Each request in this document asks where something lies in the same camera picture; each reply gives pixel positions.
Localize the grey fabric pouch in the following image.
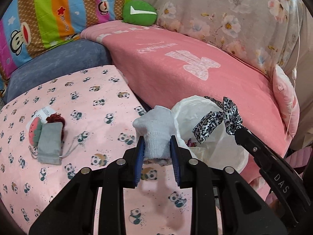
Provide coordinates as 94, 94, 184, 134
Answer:
37, 123, 84, 165

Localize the leopard print hair tie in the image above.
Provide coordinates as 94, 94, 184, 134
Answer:
191, 96, 243, 144

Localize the dark red velvet scrunchie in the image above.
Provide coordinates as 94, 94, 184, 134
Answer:
46, 113, 65, 140

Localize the grey sock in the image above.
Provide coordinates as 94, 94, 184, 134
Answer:
133, 106, 176, 161

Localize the white lined trash bin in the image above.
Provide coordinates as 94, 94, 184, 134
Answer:
171, 96, 249, 173

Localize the pink panda print cloth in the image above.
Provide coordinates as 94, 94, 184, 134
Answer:
1, 65, 192, 234

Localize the pink floral pillow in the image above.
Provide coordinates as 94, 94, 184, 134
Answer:
272, 65, 300, 138

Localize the blue grey cushion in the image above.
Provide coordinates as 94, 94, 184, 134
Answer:
4, 39, 112, 103

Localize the pink blanket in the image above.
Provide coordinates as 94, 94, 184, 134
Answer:
79, 20, 292, 199

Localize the grey floral bedsheet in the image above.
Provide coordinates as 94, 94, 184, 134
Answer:
143, 0, 312, 75

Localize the colourful monkey print pillow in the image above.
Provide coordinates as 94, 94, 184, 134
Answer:
1, 0, 127, 96

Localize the green round cushion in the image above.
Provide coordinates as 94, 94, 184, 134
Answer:
122, 0, 157, 27

